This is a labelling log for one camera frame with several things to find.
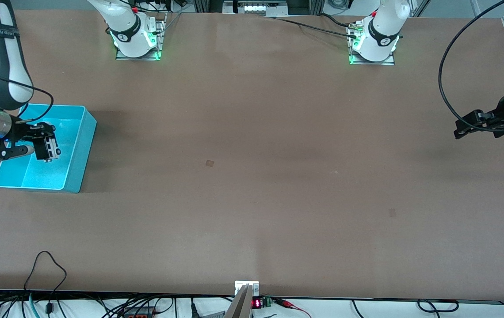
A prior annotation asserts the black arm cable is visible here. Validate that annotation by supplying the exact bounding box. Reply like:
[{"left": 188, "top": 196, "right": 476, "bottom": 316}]
[
  {"left": 438, "top": 0, "right": 504, "bottom": 132},
  {"left": 0, "top": 62, "right": 54, "bottom": 124}
]

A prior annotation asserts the grey lit control box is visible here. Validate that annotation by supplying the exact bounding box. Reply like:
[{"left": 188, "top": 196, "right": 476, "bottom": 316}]
[{"left": 222, "top": 0, "right": 289, "bottom": 17}]

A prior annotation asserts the white jeep toy black roof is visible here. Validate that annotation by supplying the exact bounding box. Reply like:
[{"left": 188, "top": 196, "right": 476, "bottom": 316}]
[{"left": 34, "top": 134, "right": 61, "bottom": 163}]

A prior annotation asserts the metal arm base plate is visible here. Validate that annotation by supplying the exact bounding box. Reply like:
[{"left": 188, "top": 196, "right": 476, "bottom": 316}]
[
  {"left": 115, "top": 12, "right": 167, "bottom": 61},
  {"left": 347, "top": 21, "right": 396, "bottom": 66}
]

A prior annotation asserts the short black base cable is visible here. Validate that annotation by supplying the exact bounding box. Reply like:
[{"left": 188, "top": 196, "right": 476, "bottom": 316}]
[{"left": 317, "top": 13, "right": 359, "bottom": 29}]

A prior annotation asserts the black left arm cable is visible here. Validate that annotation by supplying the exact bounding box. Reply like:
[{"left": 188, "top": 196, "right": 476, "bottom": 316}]
[{"left": 438, "top": 0, "right": 504, "bottom": 132}]

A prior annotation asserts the grey aluminium post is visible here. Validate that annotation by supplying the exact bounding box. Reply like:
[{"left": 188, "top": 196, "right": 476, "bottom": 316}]
[{"left": 224, "top": 284, "right": 254, "bottom": 318}]

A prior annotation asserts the thin black looped cable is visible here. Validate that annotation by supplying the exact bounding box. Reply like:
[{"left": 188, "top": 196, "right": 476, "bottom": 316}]
[{"left": 23, "top": 250, "right": 68, "bottom": 316}]

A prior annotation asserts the long black base cable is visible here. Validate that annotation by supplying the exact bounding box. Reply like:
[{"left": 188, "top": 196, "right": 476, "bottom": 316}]
[{"left": 273, "top": 17, "right": 359, "bottom": 39}]

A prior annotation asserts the black coiled cable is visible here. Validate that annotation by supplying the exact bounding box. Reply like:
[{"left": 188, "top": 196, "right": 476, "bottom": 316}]
[{"left": 416, "top": 299, "right": 460, "bottom": 314}]

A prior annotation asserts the white metal mounting bracket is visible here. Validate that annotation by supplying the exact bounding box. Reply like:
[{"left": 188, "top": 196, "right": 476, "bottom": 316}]
[{"left": 234, "top": 280, "right": 260, "bottom": 296}]

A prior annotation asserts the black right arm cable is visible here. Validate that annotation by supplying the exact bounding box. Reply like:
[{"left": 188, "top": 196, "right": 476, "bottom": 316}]
[{"left": 0, "top": 62, "right": 54, "bottom": 124}]

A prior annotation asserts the teal plastic bin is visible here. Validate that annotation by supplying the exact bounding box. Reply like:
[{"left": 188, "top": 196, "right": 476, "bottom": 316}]
[{"left": 0, "top": 104, "right": 98, "bottom": 194}]

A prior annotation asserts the red clip lead wire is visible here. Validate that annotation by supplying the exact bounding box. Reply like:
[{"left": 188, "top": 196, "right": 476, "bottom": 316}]
[{"left": 273, "top": 298, "right": 312, "bottom": 318}]

